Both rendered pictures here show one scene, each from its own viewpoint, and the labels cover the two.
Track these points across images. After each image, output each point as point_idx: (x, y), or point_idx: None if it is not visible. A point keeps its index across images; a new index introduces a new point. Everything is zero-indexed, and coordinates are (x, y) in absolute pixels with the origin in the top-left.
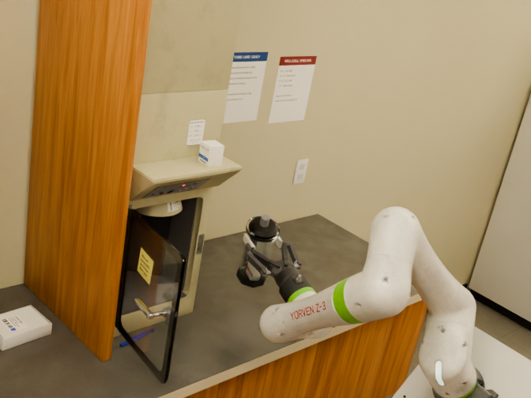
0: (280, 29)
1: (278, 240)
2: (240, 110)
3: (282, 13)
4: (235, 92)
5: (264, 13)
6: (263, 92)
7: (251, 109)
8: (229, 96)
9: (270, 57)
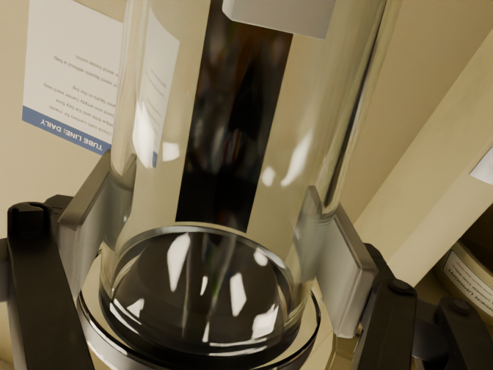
0: (1, 145)
1: (87, 263)
2: (79, 31)
3: (1, 168)
4: (95, 79)
5: (42, 184)
6: (19, 40)
7: (48, 17)
8: (111, 78)
9: (14, 107)
